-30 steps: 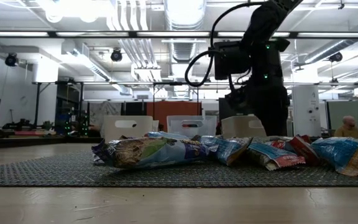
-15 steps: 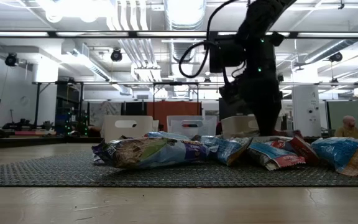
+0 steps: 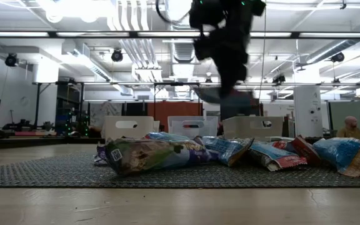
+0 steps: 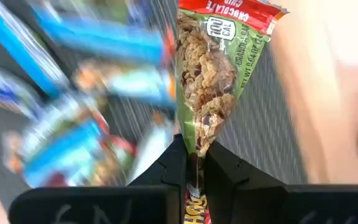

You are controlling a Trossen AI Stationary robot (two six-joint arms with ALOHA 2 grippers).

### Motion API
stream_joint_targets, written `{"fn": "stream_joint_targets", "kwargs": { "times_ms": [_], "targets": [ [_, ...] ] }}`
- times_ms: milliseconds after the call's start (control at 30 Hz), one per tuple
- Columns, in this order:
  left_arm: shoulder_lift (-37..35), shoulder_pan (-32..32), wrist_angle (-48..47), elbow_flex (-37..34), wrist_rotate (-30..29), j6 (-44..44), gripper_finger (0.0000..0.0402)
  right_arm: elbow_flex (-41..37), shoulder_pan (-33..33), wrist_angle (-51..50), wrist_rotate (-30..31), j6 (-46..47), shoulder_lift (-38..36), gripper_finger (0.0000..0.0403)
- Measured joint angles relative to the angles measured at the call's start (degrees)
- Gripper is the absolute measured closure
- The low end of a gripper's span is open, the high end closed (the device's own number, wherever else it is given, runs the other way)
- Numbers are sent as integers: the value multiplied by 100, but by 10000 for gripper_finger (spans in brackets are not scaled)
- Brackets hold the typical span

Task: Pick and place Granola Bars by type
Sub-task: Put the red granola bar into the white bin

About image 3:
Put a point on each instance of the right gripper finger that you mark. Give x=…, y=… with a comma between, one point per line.
x=225, y=86
x=237, y=82

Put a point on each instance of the blue olive granola bar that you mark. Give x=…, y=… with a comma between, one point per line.
x=227, y=150

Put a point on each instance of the blue red granola bar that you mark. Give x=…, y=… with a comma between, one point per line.
x=273, y=156
x=167, y=136

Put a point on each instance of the green purple granola bar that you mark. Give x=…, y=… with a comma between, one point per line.
x=142, y=156

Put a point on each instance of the blue orange granola bar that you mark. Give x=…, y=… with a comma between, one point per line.
x=339, y=153

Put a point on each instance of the black background robot arm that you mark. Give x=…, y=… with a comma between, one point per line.
x=47, y=126
x=22, y=125

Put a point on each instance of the black standing panel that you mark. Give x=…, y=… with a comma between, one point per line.
x=239, y=113

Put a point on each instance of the black ceiling spotlight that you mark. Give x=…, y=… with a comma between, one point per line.
x=337, y=57
x=117, y=55
x=11, y=60
x=279, y=78

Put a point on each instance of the clear plastic bin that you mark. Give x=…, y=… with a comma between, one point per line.
x=205, y=125

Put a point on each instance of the grey plastic bin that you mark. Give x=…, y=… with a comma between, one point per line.
x=239, y=128

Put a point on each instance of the white square pillar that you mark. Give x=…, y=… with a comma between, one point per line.
x=307, y=109

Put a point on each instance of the white plastic bin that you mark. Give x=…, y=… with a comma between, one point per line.
x=142, y=131

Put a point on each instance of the person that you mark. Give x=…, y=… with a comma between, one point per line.
x=351, y=128

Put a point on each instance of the grey plastic sheet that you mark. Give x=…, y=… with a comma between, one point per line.
x=105, y=111

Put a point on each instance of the black overhead light bar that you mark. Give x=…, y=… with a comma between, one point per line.
x=105, y=34

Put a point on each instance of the dark background workstation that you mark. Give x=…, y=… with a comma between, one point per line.
x=73, y=123

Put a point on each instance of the grey woven mat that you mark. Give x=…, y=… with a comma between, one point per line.
x=58, y=172

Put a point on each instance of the black background gantry frame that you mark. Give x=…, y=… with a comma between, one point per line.
x=37, y=106
x=176, y=84

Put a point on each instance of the orange partition wall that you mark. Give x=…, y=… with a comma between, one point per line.
x=173, y=111

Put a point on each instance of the black aluminium rig frame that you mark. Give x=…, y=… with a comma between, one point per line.
x=27, y=142

